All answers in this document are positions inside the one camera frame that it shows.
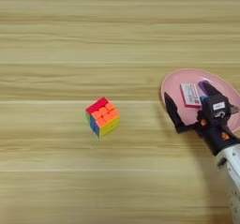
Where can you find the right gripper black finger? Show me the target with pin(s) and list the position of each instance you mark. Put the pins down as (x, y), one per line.
(172, 112)
(215, 92)

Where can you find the multicoloured Rubik's cube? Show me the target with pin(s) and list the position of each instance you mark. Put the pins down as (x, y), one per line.
(103, 116)

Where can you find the pink round plate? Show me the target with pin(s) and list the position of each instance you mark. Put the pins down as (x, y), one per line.
(176, 84)

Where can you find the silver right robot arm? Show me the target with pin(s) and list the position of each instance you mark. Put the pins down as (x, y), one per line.
(232, 177)

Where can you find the purple rectangular block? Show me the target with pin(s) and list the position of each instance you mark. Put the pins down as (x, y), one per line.
(202, 84)

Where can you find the blue rectangular block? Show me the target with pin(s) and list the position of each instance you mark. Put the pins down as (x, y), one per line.
(204, 98)

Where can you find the white pink eraser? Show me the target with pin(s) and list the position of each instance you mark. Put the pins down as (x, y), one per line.
(190, 94)

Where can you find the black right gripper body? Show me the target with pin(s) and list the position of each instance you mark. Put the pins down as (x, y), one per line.
(218, 134)

